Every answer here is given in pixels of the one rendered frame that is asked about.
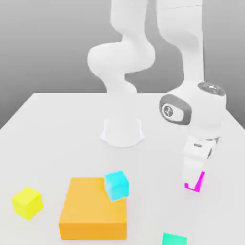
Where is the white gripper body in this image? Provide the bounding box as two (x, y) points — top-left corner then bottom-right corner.
(183, 136), (210, 189)

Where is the small magenta cube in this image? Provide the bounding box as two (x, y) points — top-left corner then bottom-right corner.
(184, 170), (206, 193)

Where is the small cyan cube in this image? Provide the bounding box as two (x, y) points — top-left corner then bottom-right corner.
(104, 170), (130, 202)

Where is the small green cube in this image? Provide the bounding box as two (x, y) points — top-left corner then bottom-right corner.
(162, 232), (188, 245)

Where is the small yellow cube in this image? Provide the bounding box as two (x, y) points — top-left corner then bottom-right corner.
(11, 186), (44, 221)

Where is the large orange box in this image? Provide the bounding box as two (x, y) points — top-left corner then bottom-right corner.
(58, 177), (128, 241)

